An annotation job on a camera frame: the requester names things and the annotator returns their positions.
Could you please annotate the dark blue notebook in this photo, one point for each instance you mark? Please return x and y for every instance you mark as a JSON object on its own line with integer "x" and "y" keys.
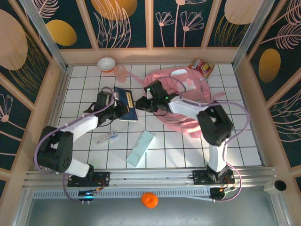
{"x": 125, "y": 99}

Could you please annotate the clear pen pouch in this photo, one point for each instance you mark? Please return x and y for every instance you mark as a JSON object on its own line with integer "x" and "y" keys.
{"x": 106, "y": 138}

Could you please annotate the pink backpack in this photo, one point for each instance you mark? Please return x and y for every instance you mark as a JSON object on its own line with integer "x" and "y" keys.
{"x": 185, "y": 87}

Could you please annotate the pale teal box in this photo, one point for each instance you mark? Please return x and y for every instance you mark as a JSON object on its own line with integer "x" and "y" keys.
{"x": 140, "y": 149}

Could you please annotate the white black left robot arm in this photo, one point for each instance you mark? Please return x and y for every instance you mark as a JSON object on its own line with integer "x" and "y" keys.
{"x": 80, "y": 127}

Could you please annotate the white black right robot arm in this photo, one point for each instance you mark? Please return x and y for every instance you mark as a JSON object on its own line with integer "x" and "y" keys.
{"x": 183, "y": 109}

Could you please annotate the pink plastic cup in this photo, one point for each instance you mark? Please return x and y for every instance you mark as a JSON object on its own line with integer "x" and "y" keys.
{"x": 120, "y": 73}

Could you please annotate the white orange bowl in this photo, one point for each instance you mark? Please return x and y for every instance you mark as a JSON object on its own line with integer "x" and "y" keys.
{"x": 106, "y": 64}

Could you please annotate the orange red snack packet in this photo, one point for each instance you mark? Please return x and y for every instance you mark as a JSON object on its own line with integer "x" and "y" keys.
{"x": 202, "y": 67}

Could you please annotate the orange crumpled ball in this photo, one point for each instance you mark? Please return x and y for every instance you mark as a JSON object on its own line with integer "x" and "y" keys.
{"x": 149, "y": 200}

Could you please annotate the black cylinder on grey block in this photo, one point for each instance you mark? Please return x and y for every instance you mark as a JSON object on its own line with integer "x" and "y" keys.
{"x": 278, "y": 186}

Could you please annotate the beige wooden enclosure frame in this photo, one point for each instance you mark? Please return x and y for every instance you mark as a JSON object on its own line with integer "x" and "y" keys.
{"x": 150, "y": 53}

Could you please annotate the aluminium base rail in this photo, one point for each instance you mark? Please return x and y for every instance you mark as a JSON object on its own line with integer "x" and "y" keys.
{"x": 150, "y": 175}

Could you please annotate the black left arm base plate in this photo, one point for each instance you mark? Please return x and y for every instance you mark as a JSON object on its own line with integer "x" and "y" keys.
{"x": 103, "y": 179}

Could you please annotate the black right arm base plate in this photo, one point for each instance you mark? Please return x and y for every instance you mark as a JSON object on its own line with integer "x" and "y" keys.
{"x": 200, "y": 176}

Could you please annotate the aluminium frame post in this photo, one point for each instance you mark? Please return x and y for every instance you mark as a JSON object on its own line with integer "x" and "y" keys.
{"x": 254, "y": 33}
{"x": 44, "y": 35}

